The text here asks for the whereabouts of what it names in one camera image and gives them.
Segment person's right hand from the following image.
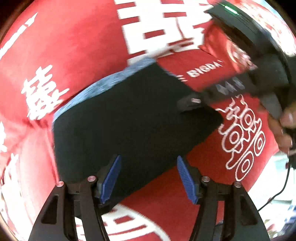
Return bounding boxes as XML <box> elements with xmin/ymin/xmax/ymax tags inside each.
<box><xmin>267</xmin><ymin>102</ymin><xmax>295</xmax><ymax>156</ymax></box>

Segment red embroidered satin cushion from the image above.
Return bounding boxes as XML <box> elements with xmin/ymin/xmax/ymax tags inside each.
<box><xmin>199</xmin><ymin>0</ymin><xmax>296</xmax><ymax>77</ymax></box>

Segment black pants with blue trim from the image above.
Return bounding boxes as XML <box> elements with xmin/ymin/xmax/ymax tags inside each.
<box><xmin>53</xmin><ymin>58</ymin><xmax>223</xmax><ymax>199</ymax></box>

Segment red sofa with white characters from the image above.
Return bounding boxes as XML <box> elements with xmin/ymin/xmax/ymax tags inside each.
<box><xmin>0</xmin><ymin>0</ymin><xmax>296</xmax><ymax>241</ymax></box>

